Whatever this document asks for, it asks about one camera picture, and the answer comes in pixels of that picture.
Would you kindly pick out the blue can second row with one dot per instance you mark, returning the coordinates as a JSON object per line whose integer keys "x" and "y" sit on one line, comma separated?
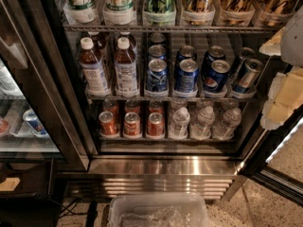
{"x": 186, "y": 52}
{"x": 213, "y": 53}
{"x": 157, "y": 52}

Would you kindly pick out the gold tall can right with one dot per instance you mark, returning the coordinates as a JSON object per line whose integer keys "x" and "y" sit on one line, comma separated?
{"x": 272, "y": 12}

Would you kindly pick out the gold tall can left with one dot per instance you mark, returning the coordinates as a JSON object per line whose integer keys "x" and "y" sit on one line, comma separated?
{"x": 198, "y": 12}

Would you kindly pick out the orange soda can front left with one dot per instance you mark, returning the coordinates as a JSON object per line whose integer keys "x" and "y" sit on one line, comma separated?
{"x": 107, "y": 123}

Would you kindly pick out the gold tall can middle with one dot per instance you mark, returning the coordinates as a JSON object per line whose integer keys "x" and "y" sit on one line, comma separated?
{"x": 234, "y": 12}

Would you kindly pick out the neighbouring fridge glass door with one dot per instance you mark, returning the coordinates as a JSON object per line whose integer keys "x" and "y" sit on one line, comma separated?
{"x": 35, "y": 50}

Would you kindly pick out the clear plastic bin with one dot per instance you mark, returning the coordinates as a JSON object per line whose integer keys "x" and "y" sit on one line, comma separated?
{"x": 190, "y": 204}

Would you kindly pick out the blue can second row left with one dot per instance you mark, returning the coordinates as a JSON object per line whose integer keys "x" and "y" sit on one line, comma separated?
{"x": 157, "y": 52}

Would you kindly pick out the brown tea bottle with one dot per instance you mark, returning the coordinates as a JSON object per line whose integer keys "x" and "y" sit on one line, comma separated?
{"x": 125, "y": 66}
{"x": 91, "y": 64}

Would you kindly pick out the orange soda can front middle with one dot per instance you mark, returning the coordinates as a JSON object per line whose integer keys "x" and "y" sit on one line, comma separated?
{"x": 131, "y": 127}

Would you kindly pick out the blue pepsi can front right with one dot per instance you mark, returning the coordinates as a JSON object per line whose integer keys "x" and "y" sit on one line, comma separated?
{"x": 216, "y": 76}

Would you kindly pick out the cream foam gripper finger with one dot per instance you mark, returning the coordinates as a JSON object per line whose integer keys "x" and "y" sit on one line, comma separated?
{"x": 284, "y": 97}
{"x": 272, "y": 46}

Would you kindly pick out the open fridge door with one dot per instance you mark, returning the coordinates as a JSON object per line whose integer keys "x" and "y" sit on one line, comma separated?
{"x": 277, "y": 164}

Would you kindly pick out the white orange green tall can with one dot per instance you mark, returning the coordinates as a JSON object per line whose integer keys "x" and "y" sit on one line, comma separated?
{"x": 118, "y": 12}

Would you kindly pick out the blue pepsi can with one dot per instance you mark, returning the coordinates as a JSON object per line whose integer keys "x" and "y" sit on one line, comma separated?
{"x": 216, "y": 76}
{"x": 185, "y": 78}

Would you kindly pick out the bubble wrap in bin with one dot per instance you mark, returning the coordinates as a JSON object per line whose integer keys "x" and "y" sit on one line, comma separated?
{"x": 164, "y": 217}

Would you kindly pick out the clear water bottle middle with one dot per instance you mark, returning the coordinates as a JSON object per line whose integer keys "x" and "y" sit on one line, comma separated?
{"x": 200, "y": 128}

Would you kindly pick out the clear water bottle right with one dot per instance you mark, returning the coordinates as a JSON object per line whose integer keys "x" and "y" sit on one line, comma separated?
{"x": 223, "y": 129}

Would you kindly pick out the blue pepsi can front middle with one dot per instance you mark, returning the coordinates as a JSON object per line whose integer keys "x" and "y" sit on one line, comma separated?
{"x": 185, "y": 78}

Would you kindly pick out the steel fridge base grille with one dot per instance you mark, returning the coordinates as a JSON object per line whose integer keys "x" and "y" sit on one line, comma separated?
{"x": 112, "y": 176}

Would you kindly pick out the clear water bottle left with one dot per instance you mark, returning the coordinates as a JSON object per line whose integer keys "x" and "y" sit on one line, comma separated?
{"x": 178, "y": 124}

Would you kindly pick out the orange soda can front right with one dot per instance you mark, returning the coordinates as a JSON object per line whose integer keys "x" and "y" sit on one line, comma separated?
{"x": 155, "y": 127}

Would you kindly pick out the white blue can neighbouring fridge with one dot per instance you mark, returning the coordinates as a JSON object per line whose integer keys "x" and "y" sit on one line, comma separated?
{"x": 34, "y": 122}

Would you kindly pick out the silver blue slim can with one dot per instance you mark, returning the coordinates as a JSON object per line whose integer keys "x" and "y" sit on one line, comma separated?
{"x": 244, "y": 83}

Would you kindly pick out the orange soda can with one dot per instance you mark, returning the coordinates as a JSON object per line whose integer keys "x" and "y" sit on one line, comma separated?
{"x": 131, "y": 127}
{"x": 107, "y": 123}
{"x": 155, "y": 127}

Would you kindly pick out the brown tea bottle right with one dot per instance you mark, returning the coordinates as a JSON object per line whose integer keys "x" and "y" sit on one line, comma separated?
{"x": 125, "y": 66}

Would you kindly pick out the blue can front left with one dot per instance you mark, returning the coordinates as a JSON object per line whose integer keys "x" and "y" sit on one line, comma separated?
{"x": 157, "y": 81}

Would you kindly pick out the gold tall can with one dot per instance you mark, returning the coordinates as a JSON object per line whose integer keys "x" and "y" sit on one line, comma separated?
{"x": 272, "y": 12}
{"x": 234, "y": 12}
{"x": 198, "y": 12}

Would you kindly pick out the blue can second row middle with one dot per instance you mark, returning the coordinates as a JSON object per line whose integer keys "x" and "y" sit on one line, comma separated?
{"x": 186, "y": 52}

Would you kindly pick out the blue can second row right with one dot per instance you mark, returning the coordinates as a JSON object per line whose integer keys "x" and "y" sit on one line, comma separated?
{"x": 213, "y": 53}

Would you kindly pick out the brown tea bottle left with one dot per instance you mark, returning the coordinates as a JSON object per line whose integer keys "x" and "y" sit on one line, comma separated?
{"x": 91, "y": 64}

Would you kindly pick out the clear water bottle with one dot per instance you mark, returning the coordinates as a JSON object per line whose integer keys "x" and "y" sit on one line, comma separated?
{"x": 200, "y": 128}
{"x": 178, "y": 124}
{"x": 223, "y": 129}

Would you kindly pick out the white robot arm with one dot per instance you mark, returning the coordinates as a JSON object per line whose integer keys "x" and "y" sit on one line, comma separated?
{"x": 292, "y": 41}

